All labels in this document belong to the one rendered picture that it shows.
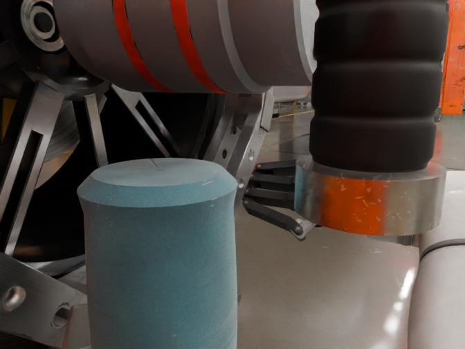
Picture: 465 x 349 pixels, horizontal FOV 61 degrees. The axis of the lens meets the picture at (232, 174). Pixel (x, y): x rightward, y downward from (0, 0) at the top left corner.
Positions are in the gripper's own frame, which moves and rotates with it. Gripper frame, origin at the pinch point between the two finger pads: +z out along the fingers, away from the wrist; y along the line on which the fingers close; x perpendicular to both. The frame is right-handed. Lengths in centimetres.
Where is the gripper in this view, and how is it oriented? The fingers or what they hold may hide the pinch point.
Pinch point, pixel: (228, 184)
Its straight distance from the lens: 59.5
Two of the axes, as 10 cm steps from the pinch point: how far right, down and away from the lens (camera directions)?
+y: 3.2, -8.3, 4.5
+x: -3.2, -5.5, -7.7
